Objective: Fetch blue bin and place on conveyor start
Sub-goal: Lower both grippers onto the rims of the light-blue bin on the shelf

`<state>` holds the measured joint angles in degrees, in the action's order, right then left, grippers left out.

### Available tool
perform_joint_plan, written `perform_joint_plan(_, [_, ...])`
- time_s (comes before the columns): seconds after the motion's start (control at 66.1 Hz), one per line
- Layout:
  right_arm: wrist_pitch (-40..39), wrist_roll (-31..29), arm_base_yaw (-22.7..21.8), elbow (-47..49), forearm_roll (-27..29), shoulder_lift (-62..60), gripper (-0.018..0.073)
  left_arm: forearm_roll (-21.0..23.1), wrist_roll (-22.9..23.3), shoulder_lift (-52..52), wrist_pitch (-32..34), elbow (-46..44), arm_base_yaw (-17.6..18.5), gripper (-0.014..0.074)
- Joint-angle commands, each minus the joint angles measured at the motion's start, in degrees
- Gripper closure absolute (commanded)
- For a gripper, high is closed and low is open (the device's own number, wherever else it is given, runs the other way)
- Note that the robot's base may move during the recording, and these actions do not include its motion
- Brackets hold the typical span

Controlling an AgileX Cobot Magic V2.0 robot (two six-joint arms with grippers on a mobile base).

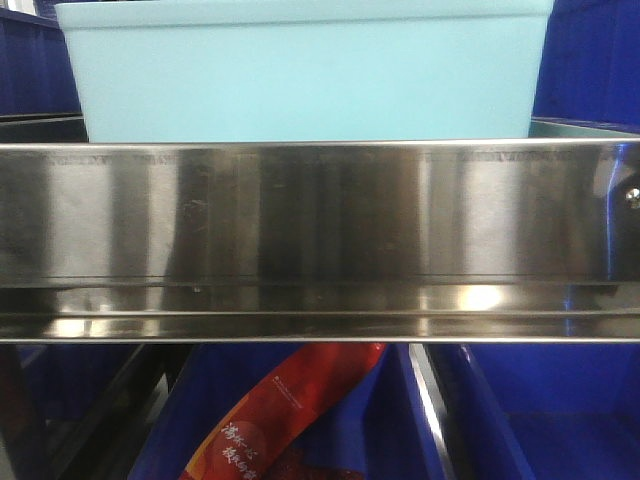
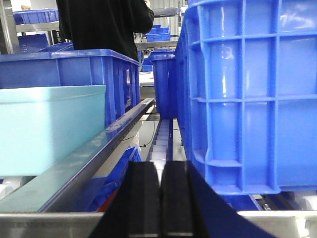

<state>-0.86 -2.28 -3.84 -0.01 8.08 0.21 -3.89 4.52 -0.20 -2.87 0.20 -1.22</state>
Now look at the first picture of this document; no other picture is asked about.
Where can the dark blue bin lower centre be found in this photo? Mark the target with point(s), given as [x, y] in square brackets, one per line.
[379, 430]

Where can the dark blue bin upper left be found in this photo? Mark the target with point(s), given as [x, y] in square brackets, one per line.
[36, 74]

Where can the red snack package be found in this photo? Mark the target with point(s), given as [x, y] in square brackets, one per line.
[266, 420]

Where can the stainless steel shelf rail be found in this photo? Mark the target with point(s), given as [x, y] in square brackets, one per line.
[532, 240]

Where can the light blue plastic bin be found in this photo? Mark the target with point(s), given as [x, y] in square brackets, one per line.
[255, 71]

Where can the dark blue bin upper right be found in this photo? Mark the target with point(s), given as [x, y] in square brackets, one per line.
[590, 63]

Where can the dark blue bin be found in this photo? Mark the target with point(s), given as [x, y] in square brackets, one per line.
[36, 74]
[544, 411]
[379, 430]
[590, 63]

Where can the dark blue bin lower right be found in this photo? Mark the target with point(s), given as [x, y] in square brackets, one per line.
[544, 411]

